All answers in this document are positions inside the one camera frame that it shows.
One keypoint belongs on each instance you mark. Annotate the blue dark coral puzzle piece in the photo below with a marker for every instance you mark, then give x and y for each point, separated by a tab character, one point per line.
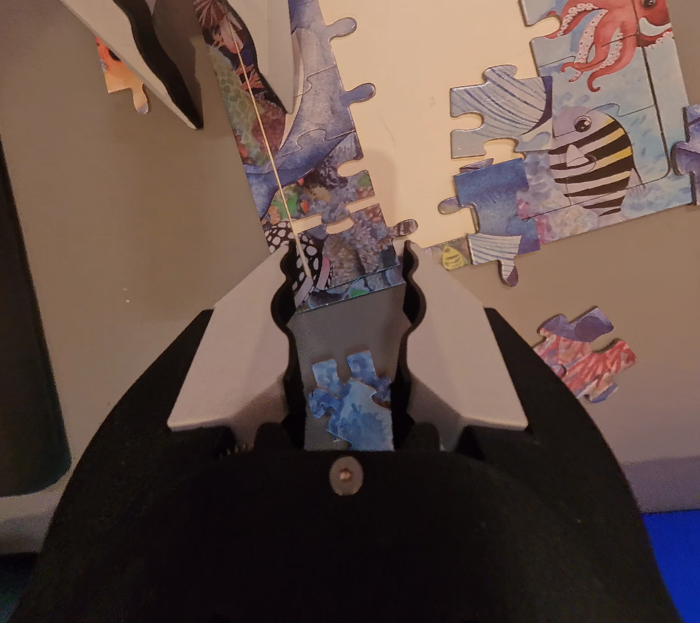
322	196

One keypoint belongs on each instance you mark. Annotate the light blue anemone puzzle piece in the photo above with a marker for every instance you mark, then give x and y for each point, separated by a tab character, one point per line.
355	409

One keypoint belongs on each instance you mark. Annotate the lavender coral puzzle piece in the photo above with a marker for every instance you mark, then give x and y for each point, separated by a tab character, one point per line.
361	245

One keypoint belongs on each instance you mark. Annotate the red coral purple puzzle piece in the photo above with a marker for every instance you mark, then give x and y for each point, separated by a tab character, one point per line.
590	360

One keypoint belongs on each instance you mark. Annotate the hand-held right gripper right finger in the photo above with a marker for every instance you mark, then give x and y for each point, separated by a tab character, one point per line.
465	360

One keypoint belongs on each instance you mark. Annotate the purple white sail puzzle piece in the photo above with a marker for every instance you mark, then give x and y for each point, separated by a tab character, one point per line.
322	119

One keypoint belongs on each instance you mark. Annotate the orange print puzzle piece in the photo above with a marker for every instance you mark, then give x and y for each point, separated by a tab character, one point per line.
117	70

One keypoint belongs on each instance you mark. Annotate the lavender white whale puzzle piece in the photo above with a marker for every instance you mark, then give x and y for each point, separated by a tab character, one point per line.
322	48

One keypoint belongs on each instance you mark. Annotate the sea print puzzle board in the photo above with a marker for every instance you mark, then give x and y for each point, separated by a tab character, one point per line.
415	59

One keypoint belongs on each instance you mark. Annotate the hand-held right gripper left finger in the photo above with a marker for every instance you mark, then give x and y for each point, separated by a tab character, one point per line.
229	360

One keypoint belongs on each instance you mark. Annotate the blue plastic bin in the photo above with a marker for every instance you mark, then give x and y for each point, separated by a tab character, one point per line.
675	568

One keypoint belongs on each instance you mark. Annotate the mottled lavender yellow fish piece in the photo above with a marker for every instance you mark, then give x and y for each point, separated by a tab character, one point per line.
533	185

